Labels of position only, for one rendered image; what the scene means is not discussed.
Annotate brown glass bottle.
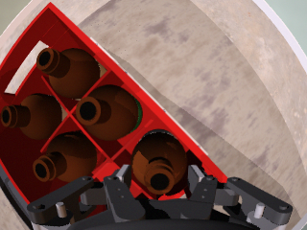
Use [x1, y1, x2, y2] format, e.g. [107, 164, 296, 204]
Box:
[1, 93, 68, 140]
[36, 48, 107, 101]
[130, 128, 187, 195]
[76, 84, 143, 141]
[33, 130, 106, 182]

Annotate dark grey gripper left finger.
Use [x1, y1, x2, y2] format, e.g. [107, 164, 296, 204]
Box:
[27, 165, 145, 230]

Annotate red bottle crate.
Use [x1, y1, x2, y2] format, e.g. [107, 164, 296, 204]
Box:
[0, 2, 227, 204]

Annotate grey rectangular tray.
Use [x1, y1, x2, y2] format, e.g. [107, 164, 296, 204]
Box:
[0, 164, 34, 230]

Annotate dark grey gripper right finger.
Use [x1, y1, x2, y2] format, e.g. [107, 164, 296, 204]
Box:
[180, 165, 293, 230]

